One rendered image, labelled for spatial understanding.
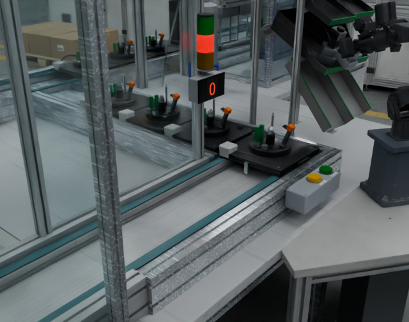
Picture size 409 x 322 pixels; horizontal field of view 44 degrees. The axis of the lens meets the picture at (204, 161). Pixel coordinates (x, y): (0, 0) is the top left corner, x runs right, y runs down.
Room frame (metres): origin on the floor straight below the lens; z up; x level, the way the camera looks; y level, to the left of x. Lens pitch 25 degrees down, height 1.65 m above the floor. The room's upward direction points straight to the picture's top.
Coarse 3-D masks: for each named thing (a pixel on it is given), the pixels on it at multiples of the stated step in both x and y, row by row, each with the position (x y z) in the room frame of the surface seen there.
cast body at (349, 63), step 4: (356, 48) 1.65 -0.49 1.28; (336, 52) 1.71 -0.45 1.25; (336, 56) 1.68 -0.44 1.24; (340, 56) 1.67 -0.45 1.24; (356, 56) 1.65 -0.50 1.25; (340, 60) 1.67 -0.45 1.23; (344, 60) 1.65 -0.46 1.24; (348, 60) 1.64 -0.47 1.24; (352, 60) 1.65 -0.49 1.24; (356, 60) 1.66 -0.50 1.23; (344, 64) 1.65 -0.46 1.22; (348, 64) 1.64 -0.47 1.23; (352, 64) 1.64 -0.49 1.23; (356, 64) 1.66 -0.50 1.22; (344, 68) 1.65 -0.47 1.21; (348, 68) 1.65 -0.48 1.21
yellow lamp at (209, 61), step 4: (200, 52) 1.45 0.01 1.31; (212, 52) 1.45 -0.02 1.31; (200, 56) 1.44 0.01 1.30; (204, 56) 1.44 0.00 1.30; (208, 56) 1.44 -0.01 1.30; (212, 56) 1.45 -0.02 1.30; (200, 60) 1.44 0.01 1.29; (204, 60) 1.44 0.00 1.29; (208, 60) 1.44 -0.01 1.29; (212, 60) 1.45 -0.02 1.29; (200, 64) 1.44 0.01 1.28; (204, 64) 1.44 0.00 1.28; (208, 64) 1.44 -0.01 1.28; (212, 64) 1.45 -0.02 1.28; (200, 68) 1.44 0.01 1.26; (204, 68) 1.44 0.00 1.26; (208, 68) 1.44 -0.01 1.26; (212, 68) 1.45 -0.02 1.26
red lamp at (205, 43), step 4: (200, 36) 1.44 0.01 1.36; (204, 36) 1.44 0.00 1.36; (208, 36) 1.44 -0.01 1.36; (212, 36) 1.45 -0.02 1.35; (200, 40) 1.44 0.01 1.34; (204, 40) 1.44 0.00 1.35; (208, 40) 1.44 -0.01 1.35; (212, 40) 1.45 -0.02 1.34; (200, 44) 1.44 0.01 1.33; (204, 44) 1.44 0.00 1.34; (208, 44) 1.44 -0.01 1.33; (212, 44) 1.45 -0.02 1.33; (200, 48) 1.44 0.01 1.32; (204, 48) 1.44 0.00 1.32; (208, 48) 1.44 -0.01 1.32; (212, 48) 1.45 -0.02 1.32; (204, 52) 1.44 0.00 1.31; (208, 52) 1.44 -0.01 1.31
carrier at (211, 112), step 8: (208, 112) 1.69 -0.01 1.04; (208, 120) 1.68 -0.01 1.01; (216, 120) 1.75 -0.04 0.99; (208, 128) 1.66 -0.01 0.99; (216, 128) 1.66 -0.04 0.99; (224, 128) 1.66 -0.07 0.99; (232, 128) 1.71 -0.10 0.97; (248, 128) 1.71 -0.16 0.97; (208, 136) 1.63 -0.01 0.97; (216, 136) 1.63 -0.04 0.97; (224, 136) 1.64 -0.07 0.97; (232, 136) 1.64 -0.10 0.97; (240, 136) 1.64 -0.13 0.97; (208, 144) 1.57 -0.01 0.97; (216, 144) 1.57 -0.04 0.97; (216, 152) 1.53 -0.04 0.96
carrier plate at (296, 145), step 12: (264, 132) 1.68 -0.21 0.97; (240, 144) 1.57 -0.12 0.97; (300, 144) 1.57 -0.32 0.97; (240, 156) 1.47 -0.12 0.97; (252, 156) 1.47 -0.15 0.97; (288, 156) 1.47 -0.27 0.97; (300, 156) 1.47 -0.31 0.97; (312, 156) 1.51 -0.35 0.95; (264, 168) 1.40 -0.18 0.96; (276, 168) 1.39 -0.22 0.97; (288, 168) 1.40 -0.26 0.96
